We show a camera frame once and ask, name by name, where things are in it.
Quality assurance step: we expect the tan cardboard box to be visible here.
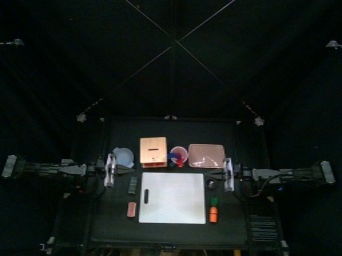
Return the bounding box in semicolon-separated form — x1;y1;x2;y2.
139;136;168;169

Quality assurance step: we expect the pink square tray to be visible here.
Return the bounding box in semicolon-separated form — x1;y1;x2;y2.
187;143;227;169

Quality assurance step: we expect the orange toy carrot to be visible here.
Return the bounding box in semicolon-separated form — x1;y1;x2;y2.
208;196;220;224

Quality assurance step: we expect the white cutting board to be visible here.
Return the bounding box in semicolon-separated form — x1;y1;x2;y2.
137;171;207;225

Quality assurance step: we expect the white printed label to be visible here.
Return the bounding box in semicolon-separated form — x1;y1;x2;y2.
247;214;280;248

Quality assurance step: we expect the thin diagonal cord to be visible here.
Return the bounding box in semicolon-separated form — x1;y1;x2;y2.
123;0;261;121
81;0;236;116

